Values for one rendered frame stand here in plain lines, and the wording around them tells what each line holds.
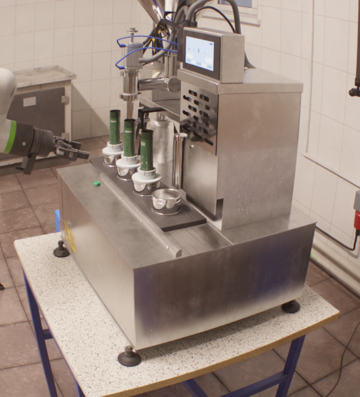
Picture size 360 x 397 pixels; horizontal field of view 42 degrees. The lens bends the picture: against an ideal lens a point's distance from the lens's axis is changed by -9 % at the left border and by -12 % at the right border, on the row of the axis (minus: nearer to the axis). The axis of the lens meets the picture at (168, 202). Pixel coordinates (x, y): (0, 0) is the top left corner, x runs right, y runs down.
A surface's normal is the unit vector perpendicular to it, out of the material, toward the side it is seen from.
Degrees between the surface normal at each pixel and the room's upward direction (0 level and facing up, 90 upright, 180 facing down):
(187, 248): 0
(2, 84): 71
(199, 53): 90
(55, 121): 90
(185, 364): 0
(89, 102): 90
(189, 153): 90
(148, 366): 0
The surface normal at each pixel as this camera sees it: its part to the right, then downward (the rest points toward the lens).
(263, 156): 0.44, 0.39
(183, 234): 0.03, -0.91
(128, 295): -0.90, 0.17
